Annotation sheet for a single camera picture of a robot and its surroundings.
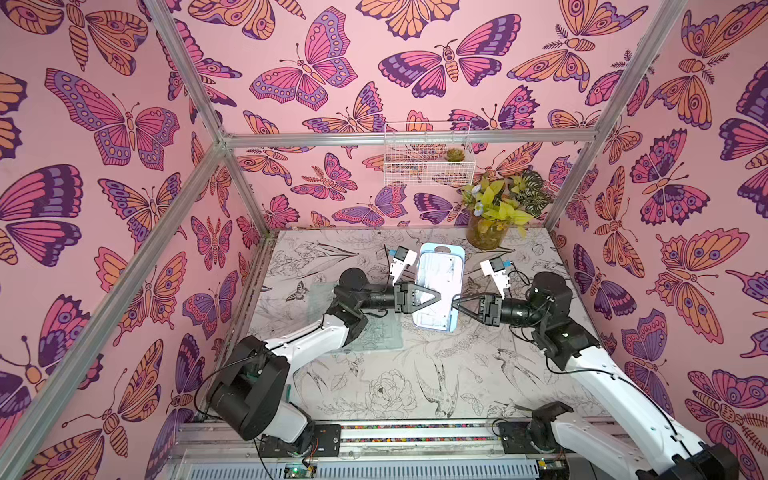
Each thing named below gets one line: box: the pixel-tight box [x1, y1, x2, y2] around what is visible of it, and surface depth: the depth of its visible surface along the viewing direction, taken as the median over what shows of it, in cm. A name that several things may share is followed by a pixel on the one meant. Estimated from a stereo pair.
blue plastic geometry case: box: [412, 243, 466, 333], surface depth 68 cm
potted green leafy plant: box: [461, 170, 550, 251], surface depth 102 cm
